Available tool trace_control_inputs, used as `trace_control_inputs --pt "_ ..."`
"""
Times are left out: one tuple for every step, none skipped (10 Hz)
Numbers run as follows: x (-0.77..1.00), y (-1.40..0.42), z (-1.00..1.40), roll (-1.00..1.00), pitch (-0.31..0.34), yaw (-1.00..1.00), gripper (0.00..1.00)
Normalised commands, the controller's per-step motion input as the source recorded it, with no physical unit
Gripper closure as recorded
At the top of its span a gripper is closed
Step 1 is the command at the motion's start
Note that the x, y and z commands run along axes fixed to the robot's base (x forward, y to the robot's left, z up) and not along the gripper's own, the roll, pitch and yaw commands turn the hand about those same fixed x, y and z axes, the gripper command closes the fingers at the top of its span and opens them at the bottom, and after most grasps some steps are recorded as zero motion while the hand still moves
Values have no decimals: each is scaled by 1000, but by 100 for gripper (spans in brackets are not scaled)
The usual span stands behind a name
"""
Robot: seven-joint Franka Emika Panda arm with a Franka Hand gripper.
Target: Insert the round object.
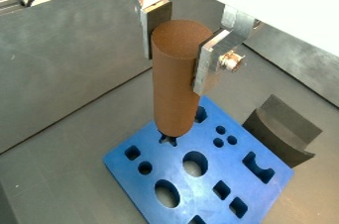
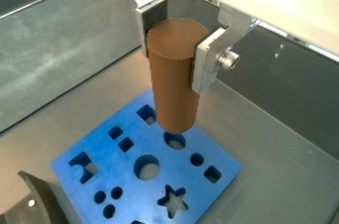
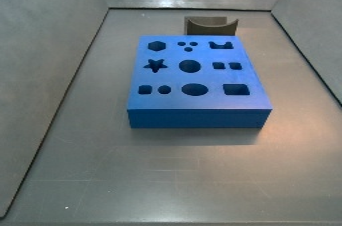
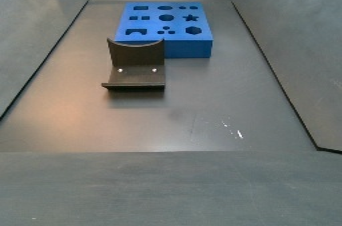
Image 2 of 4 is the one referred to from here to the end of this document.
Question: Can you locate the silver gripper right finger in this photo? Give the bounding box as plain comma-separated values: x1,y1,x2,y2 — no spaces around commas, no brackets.
192,4,258,93

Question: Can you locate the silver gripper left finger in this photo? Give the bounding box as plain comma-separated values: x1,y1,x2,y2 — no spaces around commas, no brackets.
135,0,167,56

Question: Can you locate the brown round cylinder peg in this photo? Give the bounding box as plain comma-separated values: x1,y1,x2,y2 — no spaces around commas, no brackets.
146,18,208,134

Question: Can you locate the blue shape sorter board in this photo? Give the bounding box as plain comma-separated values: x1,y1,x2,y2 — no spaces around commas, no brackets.
52,91,242,224

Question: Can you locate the grey metal tray wall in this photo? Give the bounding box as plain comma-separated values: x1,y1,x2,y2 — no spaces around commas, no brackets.
0,0,140,132

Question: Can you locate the dark grey curved bracket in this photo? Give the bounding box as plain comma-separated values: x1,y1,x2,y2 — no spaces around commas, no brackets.
0,170,69,224

